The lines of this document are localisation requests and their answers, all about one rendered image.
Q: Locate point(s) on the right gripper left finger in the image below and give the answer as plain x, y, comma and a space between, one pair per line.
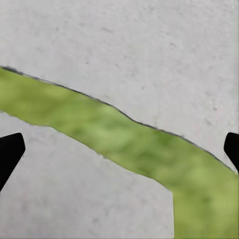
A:
12, 148

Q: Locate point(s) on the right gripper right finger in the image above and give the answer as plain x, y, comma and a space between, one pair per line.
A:
231, 148

